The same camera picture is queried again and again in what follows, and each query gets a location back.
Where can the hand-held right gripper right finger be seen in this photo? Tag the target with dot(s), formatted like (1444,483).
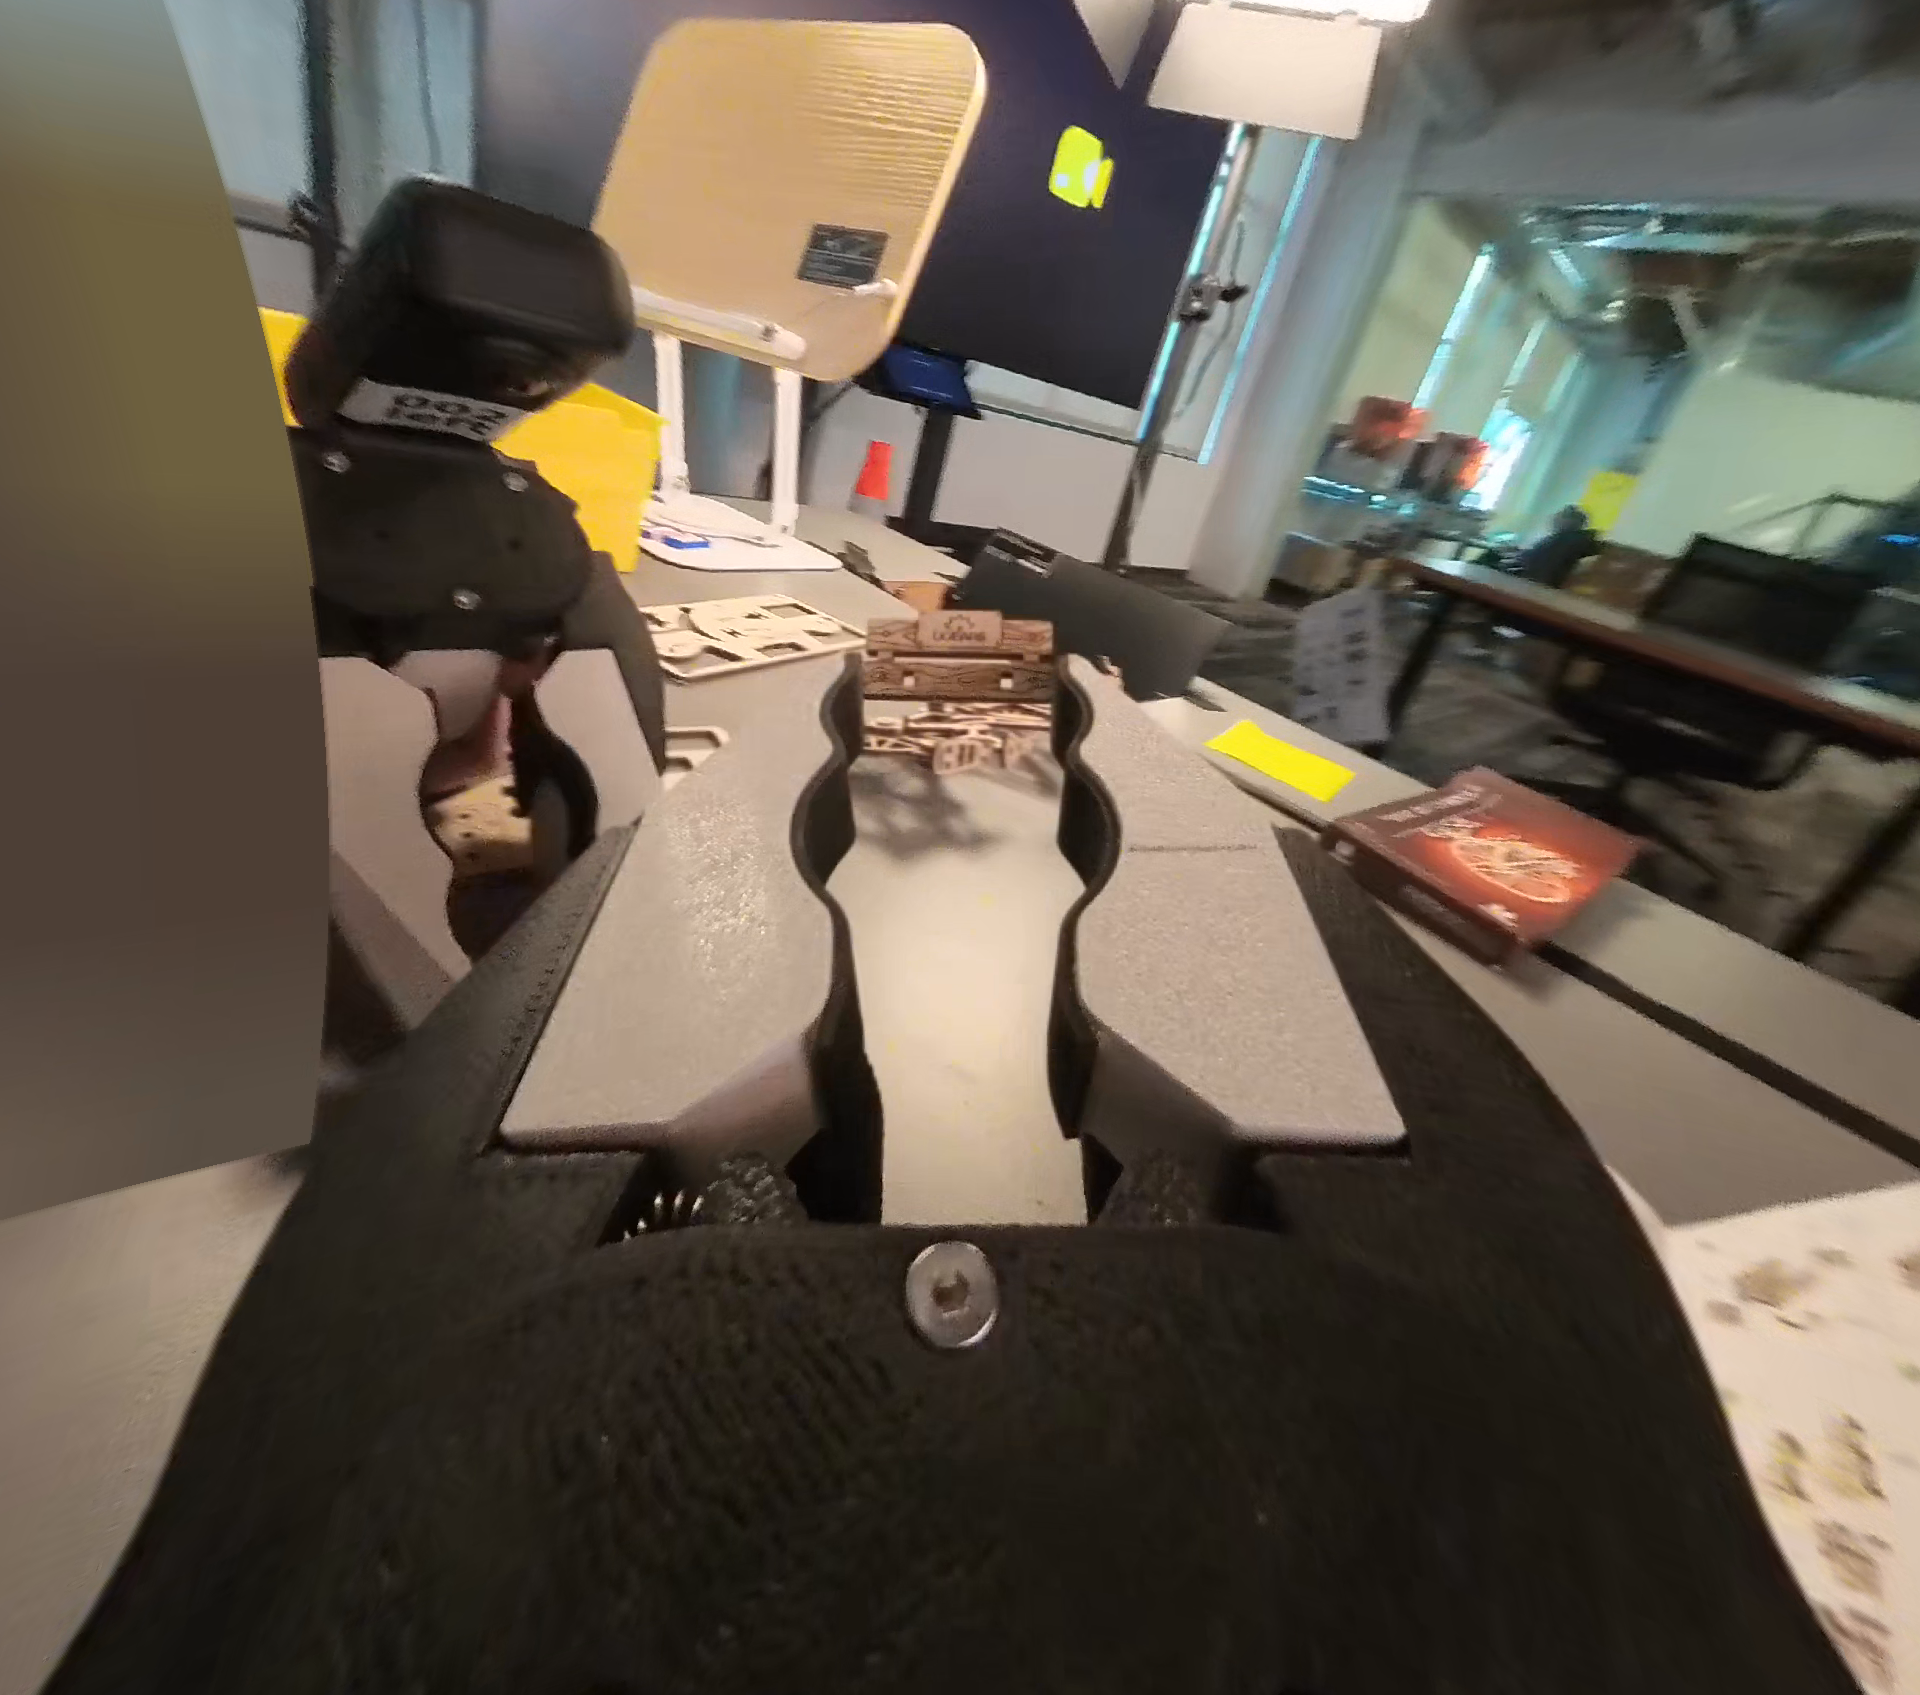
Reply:
(1239,976)

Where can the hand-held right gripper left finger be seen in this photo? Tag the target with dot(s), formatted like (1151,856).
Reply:
(674,960)

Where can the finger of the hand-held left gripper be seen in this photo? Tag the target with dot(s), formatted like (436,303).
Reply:
(608,707)
(368,751)

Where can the perforated wooden part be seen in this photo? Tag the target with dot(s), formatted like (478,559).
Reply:
(480,840)

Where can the wooden laser-cut parts sheet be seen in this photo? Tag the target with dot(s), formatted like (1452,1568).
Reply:
(735,639)

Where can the dark red model kit box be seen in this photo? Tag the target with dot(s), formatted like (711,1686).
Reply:
(1478,862)

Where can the assembled wooden model block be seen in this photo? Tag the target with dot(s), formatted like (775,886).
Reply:
(961,653)

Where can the yellow plastic bin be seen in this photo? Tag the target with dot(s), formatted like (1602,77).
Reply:
(601,465)

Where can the white papers with blue print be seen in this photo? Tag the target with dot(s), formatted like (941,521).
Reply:
(721,545)

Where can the yellow sticky note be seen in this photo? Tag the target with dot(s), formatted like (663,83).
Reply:
(1282,761)

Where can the white printed sheet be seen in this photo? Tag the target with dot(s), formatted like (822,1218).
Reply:
(1343,665)

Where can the red plastic cup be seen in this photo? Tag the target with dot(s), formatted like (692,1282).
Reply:
(874,473)

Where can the black case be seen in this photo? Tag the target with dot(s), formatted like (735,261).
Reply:
(1125,631)

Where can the small blue-lit monitor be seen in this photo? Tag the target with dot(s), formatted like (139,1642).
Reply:
(923,375)

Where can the black light stand pole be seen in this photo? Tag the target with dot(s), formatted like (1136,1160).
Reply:
(314,75)

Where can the long dark table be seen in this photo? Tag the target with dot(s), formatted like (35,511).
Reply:
(1725,677)

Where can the black tripod stand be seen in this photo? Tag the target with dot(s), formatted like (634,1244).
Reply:
(1185,375)

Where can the black office chair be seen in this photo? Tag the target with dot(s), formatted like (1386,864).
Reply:
(1754,617)

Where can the printed instruction sheet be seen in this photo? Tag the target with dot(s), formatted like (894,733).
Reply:
(1801,1426)

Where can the wooden chair with white frame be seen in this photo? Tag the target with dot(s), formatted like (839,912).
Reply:
(794,195)

